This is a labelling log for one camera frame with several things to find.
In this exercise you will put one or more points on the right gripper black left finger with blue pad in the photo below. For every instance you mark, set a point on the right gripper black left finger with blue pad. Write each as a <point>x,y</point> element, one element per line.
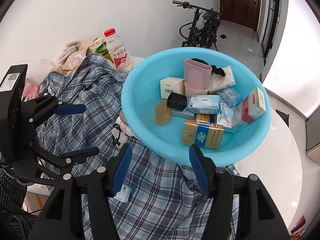
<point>61,216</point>

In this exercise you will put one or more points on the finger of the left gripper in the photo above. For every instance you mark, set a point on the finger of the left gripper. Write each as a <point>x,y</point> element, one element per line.
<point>64,162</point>
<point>38,110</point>

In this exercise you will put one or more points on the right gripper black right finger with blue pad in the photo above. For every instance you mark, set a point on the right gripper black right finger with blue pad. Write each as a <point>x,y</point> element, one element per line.
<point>258,218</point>

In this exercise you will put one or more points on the black ZEESEA box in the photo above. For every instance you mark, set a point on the black ZEESEA box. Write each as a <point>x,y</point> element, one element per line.
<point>177,101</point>

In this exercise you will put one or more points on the white lotion bottle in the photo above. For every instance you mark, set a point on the white lotion bottle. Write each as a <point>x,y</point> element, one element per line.
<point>122,123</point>

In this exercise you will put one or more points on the pink pouch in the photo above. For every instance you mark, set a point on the pink pouch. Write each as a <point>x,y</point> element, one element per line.
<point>31,89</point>

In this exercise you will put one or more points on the light blue tissue packet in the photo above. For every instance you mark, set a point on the light blue tissue packet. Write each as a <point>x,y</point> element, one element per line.
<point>124,193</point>

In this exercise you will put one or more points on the gold blue cigarette carton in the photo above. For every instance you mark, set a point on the gold blue cigarette carton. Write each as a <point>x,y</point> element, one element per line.
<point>203,134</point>

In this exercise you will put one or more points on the blue plaid shirt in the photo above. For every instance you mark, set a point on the blue plaid shirt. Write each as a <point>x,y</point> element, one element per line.
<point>164,200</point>

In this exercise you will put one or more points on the yellow bottle green cap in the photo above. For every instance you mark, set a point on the yellow bottle green cap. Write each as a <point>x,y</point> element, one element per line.
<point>103,51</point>

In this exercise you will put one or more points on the Eiffel tower print box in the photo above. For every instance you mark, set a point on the Eiffel tower print box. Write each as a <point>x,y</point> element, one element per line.
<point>231,117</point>

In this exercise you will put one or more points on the strawberry milk bottle red cap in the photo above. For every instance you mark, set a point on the strawberry milk bottle red cap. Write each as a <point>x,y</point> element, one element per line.
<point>117,51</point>

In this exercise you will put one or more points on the black bag on floor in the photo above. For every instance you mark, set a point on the black bag on floor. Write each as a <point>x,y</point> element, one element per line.
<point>284,116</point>

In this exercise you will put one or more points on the red white medicine box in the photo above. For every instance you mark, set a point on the red white medicine box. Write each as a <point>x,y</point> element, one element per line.
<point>253,106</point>

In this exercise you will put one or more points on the blue plastic basin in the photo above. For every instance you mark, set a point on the blue plastic basin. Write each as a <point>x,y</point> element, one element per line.
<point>151,119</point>

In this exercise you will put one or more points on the blue wet wipes pack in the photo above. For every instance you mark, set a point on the blue wet wipes pack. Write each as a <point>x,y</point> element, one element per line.
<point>204,104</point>

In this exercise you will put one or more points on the small blue barcode box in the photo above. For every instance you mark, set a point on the small blue barcode box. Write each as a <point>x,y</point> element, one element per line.
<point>230,96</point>

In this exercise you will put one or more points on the amber translucent soap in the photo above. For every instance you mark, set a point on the amber translucent soap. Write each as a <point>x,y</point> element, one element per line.
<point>162,113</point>

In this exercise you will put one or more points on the white tissue pack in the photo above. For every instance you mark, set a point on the white tissue pack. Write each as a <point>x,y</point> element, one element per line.
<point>218,83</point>

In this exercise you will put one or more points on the white barcode box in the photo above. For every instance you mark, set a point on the white barcode box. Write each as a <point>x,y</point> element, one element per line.
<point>171,84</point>

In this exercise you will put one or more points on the black hair scrunchie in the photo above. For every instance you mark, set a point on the black hair scrunchie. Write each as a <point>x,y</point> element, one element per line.
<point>215,70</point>

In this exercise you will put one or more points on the pink plastic holder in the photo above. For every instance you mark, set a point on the pink plastic holder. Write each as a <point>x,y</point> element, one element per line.
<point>196,75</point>

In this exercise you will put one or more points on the black folding bicycle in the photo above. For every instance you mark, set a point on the black folding bicycle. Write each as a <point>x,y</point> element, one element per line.
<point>202,31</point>

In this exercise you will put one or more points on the brown wooden door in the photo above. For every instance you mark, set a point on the brown wooden door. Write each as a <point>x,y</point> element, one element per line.
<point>241,12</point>

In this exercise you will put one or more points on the white plush keychain toy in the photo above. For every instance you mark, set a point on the white plush keychain toy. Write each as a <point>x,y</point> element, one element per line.
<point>119,137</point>

